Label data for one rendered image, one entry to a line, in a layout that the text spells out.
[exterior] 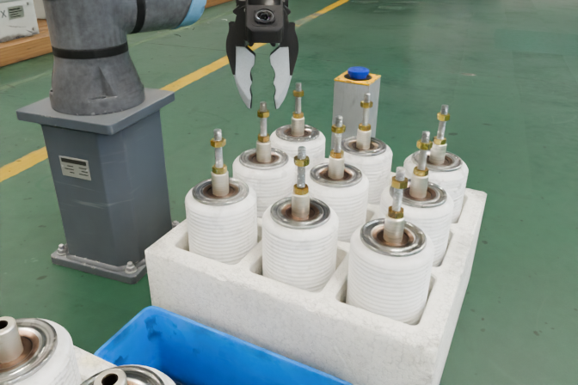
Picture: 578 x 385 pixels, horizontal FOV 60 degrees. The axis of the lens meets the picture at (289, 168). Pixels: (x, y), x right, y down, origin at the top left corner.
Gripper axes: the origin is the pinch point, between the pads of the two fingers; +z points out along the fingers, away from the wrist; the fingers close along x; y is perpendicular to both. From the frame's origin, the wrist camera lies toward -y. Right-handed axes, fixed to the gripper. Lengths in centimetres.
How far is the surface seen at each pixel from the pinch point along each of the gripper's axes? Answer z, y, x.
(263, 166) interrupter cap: 9.2, -2.4, -0.1
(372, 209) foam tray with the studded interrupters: 16.6, -2.2, -16.8
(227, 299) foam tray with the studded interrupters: 19.8, -19.3, 3.9
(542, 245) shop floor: 35, 15, -55
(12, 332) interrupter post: 6.9, -38.4, 18.7
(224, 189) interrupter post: 8.6, -10.8, 4.7
